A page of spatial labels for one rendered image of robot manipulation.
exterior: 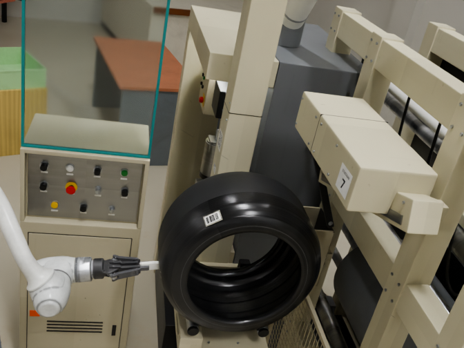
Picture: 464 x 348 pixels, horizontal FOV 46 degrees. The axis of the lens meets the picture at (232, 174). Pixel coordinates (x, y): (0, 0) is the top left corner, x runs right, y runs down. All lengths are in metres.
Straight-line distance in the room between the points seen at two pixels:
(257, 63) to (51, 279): 1.03
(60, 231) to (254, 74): 1.21
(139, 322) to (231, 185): 1.71
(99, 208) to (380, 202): 1.44
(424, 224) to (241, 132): 0.83
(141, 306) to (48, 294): 1.75
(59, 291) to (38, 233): 0.84
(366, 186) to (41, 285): 1.06
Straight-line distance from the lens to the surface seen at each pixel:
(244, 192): 1.88
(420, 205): 1.58
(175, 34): 7.39
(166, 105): 4.89
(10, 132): 5.05
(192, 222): 1.84
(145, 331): 3.41
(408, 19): 6.42
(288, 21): 2.55
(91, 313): 2.97
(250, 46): 1.98
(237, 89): 2.03
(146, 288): 3.69
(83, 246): 2.70
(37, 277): 1.88
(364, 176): 1.57
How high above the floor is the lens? 2.39
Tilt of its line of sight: 27 degrees down
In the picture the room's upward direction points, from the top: 12 degrees clockwise
